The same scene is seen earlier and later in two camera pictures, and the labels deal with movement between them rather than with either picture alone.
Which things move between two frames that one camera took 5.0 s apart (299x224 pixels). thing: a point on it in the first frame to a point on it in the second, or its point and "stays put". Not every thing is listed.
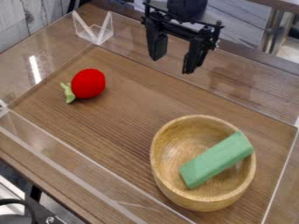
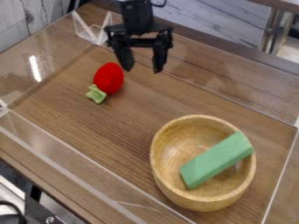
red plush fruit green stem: [87, 85] to [108, 79]
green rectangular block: [224, 156] stays put
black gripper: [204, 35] to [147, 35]
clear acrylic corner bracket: [95, 33] stays put
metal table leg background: [277, 23] stays put
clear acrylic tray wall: [75, 177] stays put
